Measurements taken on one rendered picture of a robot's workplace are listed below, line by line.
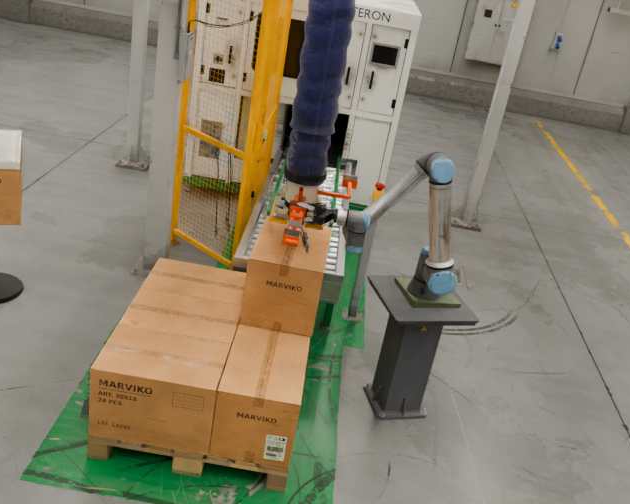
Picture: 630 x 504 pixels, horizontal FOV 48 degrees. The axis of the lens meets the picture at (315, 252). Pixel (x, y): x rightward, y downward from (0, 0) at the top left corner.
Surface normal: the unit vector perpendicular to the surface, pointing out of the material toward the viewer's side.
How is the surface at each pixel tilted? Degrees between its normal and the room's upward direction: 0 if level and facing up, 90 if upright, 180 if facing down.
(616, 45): 90
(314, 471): 0
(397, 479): 0
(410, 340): 90
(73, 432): 0
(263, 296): 90
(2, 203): 90
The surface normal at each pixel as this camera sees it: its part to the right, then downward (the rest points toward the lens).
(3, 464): 0.16, -0.89
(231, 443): -0.07, 0.43
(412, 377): 0.25, 0.46
